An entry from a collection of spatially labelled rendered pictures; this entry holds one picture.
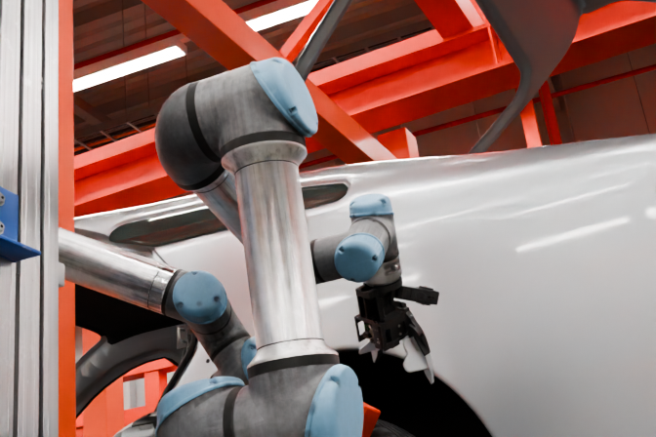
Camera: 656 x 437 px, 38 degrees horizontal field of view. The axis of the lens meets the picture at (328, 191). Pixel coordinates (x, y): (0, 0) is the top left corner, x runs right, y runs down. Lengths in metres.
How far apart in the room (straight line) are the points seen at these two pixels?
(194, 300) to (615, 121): 10.92
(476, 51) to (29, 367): 3.81
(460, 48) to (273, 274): 3.68
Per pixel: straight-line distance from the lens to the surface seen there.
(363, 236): 1.56
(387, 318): 1.72
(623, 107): 12.25
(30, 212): 1.27
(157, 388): 9.39
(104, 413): 5.46
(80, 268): 1.52
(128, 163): 5.57
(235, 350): 1.56
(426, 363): 1.75
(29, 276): 1.23
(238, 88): 1.27
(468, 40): 4.76
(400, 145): 4.91
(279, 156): 1.24
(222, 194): 1.42
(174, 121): 1.30
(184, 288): 1.45
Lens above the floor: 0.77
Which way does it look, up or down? 23 degrees up
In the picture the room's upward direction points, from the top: 7 degrees counter-clockwise
